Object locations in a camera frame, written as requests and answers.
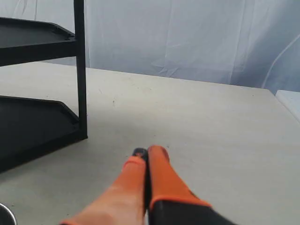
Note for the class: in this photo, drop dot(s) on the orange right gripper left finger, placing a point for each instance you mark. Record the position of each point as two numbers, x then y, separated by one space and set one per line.
123 203

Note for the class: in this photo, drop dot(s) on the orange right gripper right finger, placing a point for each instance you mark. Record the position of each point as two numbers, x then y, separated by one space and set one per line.
172 202

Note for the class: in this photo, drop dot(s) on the shiny stainless steel mug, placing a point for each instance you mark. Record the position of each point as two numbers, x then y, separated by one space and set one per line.
6 216

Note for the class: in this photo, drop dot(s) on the black metal shelf rack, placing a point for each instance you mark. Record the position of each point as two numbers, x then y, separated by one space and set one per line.
30 127

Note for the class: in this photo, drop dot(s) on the white adjacent table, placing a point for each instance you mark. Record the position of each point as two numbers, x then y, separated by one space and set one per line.
291 101

